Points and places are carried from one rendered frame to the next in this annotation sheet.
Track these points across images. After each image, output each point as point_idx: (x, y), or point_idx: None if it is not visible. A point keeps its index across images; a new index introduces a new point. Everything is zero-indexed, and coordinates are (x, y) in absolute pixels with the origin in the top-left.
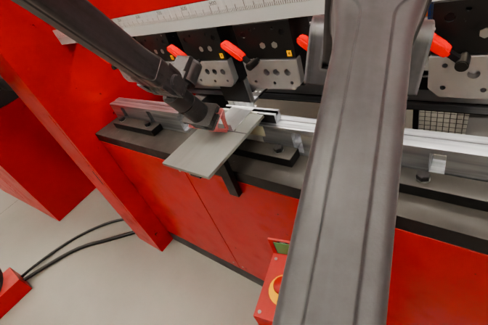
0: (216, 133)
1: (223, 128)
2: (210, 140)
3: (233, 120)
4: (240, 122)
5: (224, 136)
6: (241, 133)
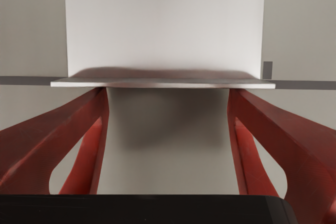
0: (151, 128)
1: (258, 152)
2: (160, 189)
3: None
4: None
5: (223, 136)
6: (333, 93)
